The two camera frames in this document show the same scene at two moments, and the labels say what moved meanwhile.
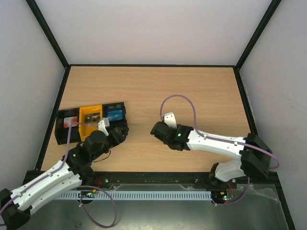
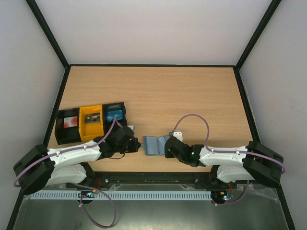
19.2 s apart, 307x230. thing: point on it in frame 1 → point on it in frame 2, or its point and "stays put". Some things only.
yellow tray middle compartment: (85, 130) stays put
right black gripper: (156, 131) → (169, 147)
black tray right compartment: (116, 112) stays put
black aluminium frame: (51, 124) stays put
